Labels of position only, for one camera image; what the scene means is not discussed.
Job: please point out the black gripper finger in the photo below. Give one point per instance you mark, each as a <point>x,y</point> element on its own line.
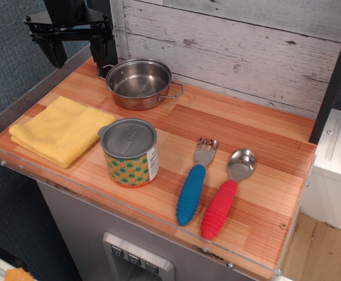
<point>53,48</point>
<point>102,49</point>

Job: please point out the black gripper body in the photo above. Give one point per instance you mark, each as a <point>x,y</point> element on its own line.
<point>72,18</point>

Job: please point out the green orange patterned can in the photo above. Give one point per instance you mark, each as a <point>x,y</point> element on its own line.
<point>131,152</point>

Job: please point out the stainless steel pot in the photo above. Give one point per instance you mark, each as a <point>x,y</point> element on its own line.
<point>140,84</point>

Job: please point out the yellow folded cloth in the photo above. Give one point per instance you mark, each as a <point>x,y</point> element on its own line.
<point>62,132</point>

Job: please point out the clear acrylic table guard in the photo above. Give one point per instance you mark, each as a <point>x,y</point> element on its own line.
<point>279,140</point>

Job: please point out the grey cabinet with dispenser panel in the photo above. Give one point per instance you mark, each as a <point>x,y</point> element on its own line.
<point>112,241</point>

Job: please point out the orange object bottom left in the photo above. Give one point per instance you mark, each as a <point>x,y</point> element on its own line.
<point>18,274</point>

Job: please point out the white toy appliance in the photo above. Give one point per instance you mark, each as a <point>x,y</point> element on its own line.
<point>321,197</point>

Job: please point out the black vertical post left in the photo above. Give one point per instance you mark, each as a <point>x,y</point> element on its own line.
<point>104,8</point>

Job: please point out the black vertical post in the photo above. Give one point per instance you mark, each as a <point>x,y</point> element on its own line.
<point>327,103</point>
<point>104,8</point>

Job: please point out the blue handled fork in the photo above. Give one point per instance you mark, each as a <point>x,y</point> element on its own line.
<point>189,196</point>

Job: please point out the red handled spoon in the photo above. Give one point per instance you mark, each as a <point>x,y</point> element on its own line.
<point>240,166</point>

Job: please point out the black vertical post right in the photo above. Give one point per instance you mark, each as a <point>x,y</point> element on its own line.
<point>327,103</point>

